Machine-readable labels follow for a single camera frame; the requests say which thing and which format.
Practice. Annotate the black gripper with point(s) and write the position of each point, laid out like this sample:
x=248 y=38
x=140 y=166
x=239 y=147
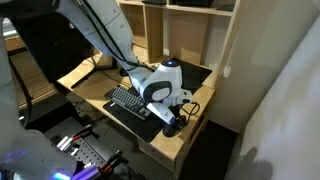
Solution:
x=179 y=122

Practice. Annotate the black computer mouse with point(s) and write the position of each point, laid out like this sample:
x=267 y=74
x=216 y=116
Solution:
x=169 y=130

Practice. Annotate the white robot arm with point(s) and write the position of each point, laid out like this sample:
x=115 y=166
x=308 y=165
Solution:
x=105 y=26

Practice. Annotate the black desk mat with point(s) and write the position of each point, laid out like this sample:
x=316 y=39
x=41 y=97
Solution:
x=165 y=91

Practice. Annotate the grey mechanical keyboard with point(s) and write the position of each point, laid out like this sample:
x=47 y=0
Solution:
x=129 y=100

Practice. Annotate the wooden cubby shelf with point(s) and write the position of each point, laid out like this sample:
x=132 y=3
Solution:
x=198 y=35

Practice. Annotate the black curved monitor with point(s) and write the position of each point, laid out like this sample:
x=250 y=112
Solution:
x=57 y=47

